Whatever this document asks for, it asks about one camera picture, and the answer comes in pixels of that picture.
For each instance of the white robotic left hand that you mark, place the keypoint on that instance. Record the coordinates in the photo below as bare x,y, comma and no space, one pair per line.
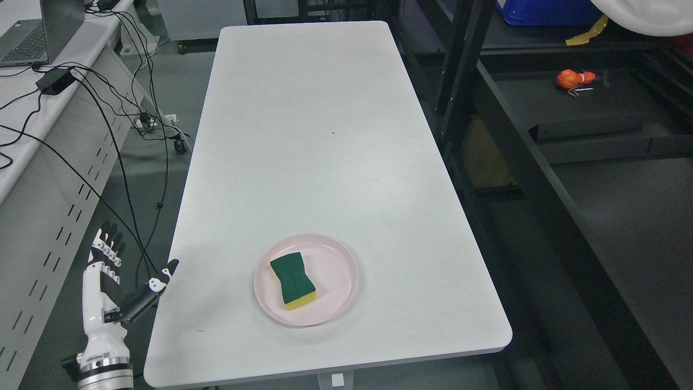
106,311

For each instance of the green yellow sponge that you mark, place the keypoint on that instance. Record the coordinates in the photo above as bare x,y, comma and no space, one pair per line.
295,285

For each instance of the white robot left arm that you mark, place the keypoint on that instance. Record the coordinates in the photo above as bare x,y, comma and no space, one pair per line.
103,373

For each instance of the dark metal shelf rack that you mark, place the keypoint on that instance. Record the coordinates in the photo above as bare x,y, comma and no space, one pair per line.
581,198

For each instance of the orange toy on shelf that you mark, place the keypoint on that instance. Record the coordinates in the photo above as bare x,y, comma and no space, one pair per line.
569,79

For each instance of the white cloth bag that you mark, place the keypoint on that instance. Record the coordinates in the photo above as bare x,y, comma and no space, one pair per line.
652,18

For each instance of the white side desk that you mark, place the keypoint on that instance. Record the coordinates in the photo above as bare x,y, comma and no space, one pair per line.
57,155

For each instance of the white power strip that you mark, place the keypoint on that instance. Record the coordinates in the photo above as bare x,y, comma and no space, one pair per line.
145,123

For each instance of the pink round plate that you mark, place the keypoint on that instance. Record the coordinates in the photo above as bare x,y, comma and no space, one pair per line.
331,267

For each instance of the black power adapter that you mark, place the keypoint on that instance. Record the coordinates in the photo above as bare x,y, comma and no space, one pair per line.
55,81

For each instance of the grey laptop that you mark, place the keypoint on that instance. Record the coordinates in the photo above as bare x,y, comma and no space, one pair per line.
37,42

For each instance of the blue plastic crate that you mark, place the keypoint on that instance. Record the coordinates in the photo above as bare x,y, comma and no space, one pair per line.
535,13

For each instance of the yellow tape strip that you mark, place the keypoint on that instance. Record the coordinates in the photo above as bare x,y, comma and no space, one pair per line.
597,28

